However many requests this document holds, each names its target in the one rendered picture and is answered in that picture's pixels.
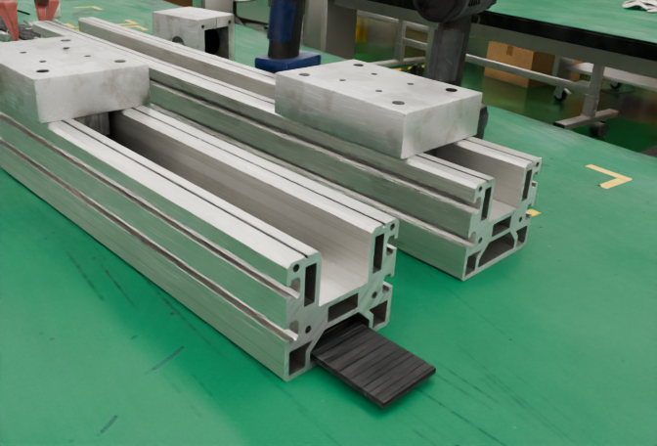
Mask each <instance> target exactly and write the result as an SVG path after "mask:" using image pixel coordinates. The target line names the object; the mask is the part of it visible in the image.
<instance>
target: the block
mask: <svg viewBox="0 0 657 446"><path fill-rule="evenodd" d="M152 15H153V36H154V37H158V38H161V39H164V40H167V41H170V42H173V43H177V44H180V45H183V46H186V47H189V48H193V49H196V50H199V51H201V52H204V53H207V54H211V55H214V56H217V57H220V58H223V59H226V60H230V61H233V62H234V61H235V15H234V14H230V13H223V12H217V11H211V10H205V9H200V8H194V7H185V8H178V9H170V10H163V11H155V12H152Z"/></svg>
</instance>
